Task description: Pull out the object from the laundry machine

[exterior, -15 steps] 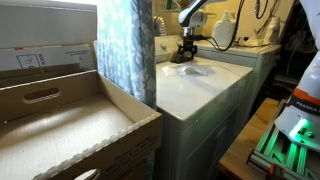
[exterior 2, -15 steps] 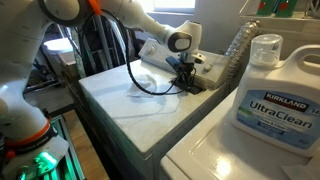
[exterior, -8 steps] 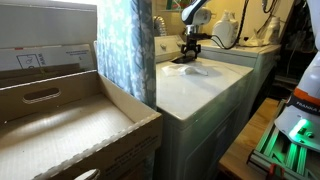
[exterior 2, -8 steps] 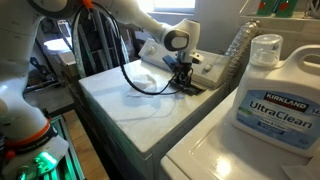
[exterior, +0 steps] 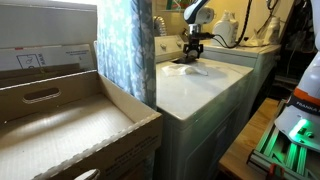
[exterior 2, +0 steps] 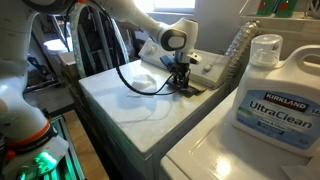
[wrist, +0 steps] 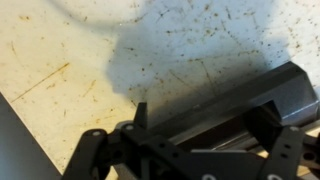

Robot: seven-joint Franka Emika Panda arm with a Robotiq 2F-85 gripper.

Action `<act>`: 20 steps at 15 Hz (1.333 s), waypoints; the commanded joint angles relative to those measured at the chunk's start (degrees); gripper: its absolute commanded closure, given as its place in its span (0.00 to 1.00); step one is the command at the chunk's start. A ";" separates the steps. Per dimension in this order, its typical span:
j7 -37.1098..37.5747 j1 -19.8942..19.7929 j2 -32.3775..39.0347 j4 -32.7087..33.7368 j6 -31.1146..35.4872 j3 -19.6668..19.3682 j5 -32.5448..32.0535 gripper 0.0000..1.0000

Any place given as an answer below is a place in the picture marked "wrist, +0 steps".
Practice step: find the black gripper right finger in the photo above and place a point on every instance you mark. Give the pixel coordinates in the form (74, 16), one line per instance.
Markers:
(263, 128)

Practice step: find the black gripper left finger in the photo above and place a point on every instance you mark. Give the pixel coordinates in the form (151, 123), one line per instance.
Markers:
(140, 115)

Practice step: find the white laundry machine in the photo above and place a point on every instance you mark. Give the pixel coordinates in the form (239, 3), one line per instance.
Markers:
(66, 50)

